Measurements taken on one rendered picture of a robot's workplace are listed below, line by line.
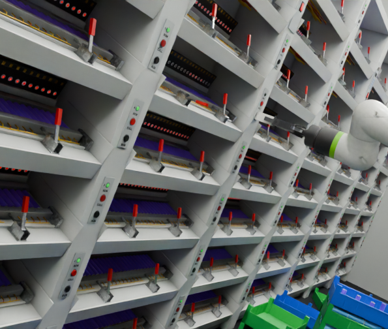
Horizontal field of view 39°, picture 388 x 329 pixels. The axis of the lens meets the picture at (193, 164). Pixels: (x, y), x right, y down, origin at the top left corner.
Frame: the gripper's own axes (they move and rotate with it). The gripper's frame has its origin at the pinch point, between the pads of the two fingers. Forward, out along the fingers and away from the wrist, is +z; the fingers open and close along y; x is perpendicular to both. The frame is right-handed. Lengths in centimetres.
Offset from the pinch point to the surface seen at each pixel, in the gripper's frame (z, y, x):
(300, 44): 4.2, 15.0, 31.3
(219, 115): 6.5, -21.7, -5.3
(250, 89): 7.6, -4.7, 7.4
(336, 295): -39, 42, -53
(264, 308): -8, 66, -78
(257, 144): 4.5, 13.7, -9.4
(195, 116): 4.2, -40.2, -8.6
